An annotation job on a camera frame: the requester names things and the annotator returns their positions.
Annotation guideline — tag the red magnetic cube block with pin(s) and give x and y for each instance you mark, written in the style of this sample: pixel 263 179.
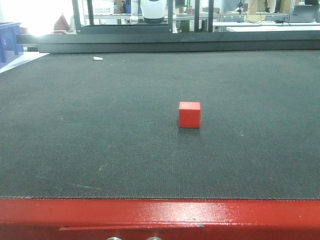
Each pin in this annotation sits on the red magnetic cube block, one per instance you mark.
pixel 189 115

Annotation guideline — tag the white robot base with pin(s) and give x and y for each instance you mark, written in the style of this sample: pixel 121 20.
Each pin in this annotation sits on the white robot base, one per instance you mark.
pixel 153 11

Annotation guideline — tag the small white paper scrap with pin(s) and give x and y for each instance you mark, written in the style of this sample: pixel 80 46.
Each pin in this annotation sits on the small white paper scrap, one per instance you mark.
pixel 96 58

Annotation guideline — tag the green box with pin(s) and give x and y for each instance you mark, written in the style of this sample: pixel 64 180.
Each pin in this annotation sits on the green box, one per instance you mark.
pixel 184 26

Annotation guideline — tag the white background table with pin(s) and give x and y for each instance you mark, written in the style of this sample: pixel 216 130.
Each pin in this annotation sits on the white background table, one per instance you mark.
pixel 267 26

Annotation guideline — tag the white plastic crate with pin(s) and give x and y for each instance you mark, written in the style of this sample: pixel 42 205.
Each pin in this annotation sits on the white plastic crate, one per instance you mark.
pixel 103 7

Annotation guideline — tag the red cone object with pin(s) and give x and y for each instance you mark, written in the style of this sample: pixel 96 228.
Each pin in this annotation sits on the red cone object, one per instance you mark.
pixel 61 26

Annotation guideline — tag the blue plastic stool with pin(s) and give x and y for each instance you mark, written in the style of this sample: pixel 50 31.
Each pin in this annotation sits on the blue plastic stool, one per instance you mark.
pixel 8 39

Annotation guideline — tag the red metal table edge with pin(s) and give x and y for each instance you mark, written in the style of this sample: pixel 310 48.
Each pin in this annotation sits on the red metal table edge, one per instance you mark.
pixel 145 219

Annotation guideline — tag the grey laptop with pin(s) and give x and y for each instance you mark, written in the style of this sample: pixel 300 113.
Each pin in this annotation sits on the grey laptop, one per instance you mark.
pixel 304 14

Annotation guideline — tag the black metal frame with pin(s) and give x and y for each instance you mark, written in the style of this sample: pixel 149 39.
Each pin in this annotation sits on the black metal frame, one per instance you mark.
pixel 149 38

